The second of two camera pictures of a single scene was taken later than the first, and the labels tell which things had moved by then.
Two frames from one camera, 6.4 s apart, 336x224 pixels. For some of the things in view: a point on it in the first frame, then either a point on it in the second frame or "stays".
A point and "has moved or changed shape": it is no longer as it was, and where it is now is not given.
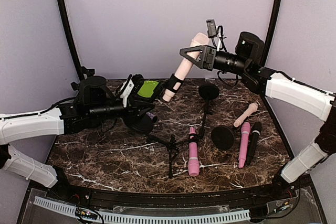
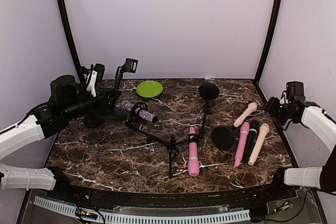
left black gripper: x=133 y=106 -> x=103 y=96
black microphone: x=255 y=134 has moved or changed shape
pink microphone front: x=193 y=161 stays
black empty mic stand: x=207 y=92 stays
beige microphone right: x=252 y=108 stays
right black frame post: x=274 y=18 stays
